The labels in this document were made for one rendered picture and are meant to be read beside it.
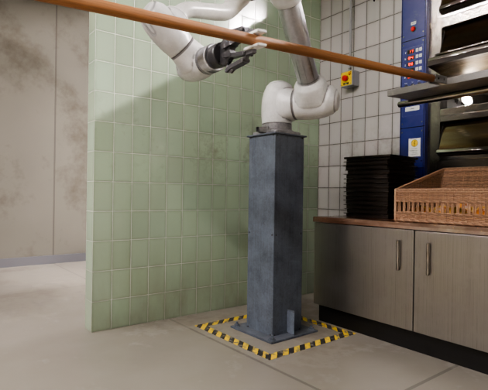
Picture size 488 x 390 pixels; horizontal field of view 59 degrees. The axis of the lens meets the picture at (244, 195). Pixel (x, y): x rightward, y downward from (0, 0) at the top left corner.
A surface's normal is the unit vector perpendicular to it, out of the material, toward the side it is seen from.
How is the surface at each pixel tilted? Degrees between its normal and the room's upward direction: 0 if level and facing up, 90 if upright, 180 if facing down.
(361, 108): 90
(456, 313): 90
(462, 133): 70
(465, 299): 90
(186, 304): 90
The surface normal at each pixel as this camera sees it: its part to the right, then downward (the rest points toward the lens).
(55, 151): 0.62, 0.01
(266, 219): -0.78, -0.01
